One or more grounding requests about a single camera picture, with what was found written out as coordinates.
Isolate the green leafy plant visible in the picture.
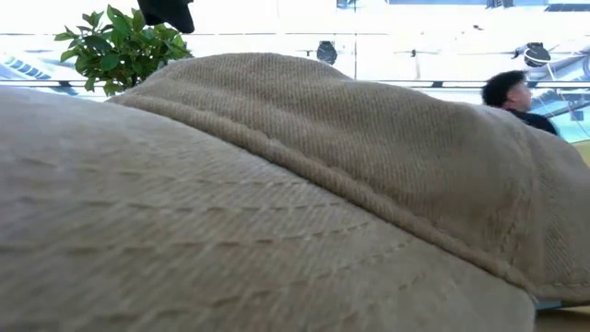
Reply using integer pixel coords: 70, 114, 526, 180
53, 4, 194, 98

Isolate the black cap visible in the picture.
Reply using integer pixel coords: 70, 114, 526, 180
136, 0, 195, 34

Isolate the person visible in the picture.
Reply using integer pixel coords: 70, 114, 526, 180
481, 69, 560, 137

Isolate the beige cap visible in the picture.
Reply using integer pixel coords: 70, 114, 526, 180
0, 52, 590, 332

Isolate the black ceiling cable reel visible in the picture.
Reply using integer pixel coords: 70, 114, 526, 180
523, 41, 552, 69
315, 40, 338, 65

